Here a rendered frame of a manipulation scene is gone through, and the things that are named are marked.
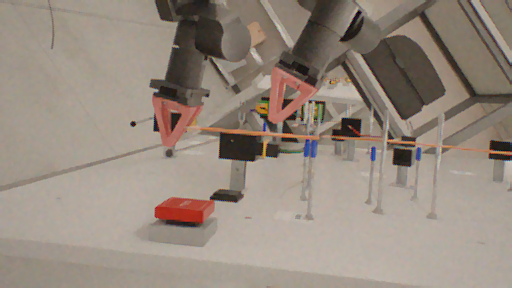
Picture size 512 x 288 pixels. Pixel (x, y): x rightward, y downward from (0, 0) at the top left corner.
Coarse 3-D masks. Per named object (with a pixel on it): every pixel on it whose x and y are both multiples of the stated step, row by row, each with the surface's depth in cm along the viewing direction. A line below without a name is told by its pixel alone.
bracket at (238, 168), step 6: (234, 162) 74; (240, 162) 74; (246, 162) 76; (234, 168) 74; (240, 168) 74; (234, 174) 74; (240, 174) 74; (234, 180) 75; (240, 180) 74; (234, 186) 74; (240, 186) 74
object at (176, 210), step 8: (168, 200) 51; (176, 200) 51; (184, 200) 51; (192, 200) 52; (200, 200) 52; (160, 208) 48; (168, 208) 48; (176, 208) 48; (184, 208) 48; (192, 208) 48; (200, 208) 48; (208, 208) 49; (160, 216) 48; (168, 216) 48; (176, 216) 48; (184, 216) 48; (192, 216) 48; (200, 216) 47; (208, 216) 50; (184, 224) 49; (192, 224) 49
